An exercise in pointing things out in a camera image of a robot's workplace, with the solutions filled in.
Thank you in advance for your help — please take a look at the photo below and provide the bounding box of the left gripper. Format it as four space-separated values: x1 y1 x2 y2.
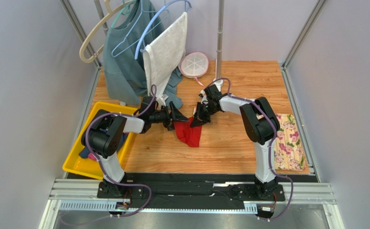
149 101 189 131

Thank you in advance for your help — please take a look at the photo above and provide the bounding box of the red paper napkin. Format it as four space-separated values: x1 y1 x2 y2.
174 117 202 147

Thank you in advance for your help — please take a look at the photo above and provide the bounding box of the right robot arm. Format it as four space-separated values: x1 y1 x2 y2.
190 84 286 201

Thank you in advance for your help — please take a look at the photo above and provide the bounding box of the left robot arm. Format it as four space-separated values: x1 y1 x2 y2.
81 96 189 198

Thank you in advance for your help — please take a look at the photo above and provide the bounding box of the metal rack pole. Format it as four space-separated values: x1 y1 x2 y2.
214 0 225 90
94 0 108 35

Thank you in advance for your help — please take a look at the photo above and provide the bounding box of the pink white mesh bag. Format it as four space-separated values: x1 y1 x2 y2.
178 52 209 86

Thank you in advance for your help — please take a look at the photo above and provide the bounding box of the teal sweatshirt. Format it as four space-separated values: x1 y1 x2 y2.
103 0 183 107

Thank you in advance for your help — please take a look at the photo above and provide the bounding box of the white towel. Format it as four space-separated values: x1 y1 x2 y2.
143 12 188 97

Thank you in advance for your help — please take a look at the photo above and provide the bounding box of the pink cloth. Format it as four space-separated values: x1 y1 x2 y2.
88 153 97 161

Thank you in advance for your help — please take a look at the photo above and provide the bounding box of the navy blue cloth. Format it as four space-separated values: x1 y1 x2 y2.
78 147 91 159

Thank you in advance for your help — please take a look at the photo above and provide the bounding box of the floral tray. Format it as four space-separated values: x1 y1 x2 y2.
274 114 310 174

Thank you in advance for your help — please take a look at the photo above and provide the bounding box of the yellow plastic bin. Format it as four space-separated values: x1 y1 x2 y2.
62 102 136 180

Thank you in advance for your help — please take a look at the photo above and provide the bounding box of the blue hanger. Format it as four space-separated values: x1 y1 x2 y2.
111 0 192 60

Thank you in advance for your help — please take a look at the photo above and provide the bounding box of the left metal rack pole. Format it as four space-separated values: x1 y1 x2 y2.
94 0 108 35

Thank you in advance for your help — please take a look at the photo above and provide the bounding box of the green hanger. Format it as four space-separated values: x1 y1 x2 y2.
110 0 138 28

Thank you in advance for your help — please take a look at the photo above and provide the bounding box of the beige hanger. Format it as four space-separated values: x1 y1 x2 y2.
79 0 123 63

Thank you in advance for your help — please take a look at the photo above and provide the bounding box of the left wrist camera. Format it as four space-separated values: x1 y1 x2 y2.
157 94 169 108

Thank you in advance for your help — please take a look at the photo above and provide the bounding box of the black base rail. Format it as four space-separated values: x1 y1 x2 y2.
96 172 319 212

